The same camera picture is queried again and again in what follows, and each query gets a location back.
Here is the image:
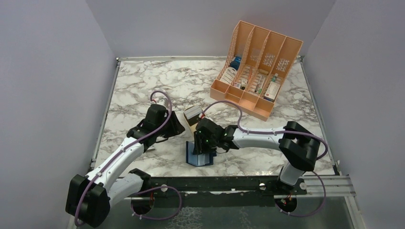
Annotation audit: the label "blue leather card holder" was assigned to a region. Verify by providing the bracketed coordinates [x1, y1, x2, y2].
[185, 141, 217, 167]

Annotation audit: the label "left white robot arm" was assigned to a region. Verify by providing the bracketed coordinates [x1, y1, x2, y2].
[65, 104, 185, 228]

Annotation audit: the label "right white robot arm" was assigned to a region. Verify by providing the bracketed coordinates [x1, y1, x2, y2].
[189, 118, 322, 194]

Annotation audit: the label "blue round container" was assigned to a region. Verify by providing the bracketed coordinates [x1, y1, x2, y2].
[229, 56, 242, 70]

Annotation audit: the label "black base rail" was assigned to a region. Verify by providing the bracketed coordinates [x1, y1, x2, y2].
[130, 176, 307, 210]

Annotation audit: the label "orange desk organizer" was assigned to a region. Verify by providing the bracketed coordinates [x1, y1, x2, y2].
[210, 21, 303, 121]

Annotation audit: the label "white red box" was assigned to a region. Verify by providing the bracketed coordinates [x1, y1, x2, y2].
[264, 82, 280, 100]

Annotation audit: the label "credit cards in tray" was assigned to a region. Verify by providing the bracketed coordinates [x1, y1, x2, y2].
[184, 105, 205, 126]

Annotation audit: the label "tan oval tray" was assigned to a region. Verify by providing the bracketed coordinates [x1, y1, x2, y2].
[182, 105, 206, 135]

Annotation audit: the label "small items in organizer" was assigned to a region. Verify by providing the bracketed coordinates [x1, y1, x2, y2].
[233, 78, 248, 90]

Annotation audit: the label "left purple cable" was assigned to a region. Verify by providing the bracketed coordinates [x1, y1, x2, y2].
[74, 90, 173, 227]

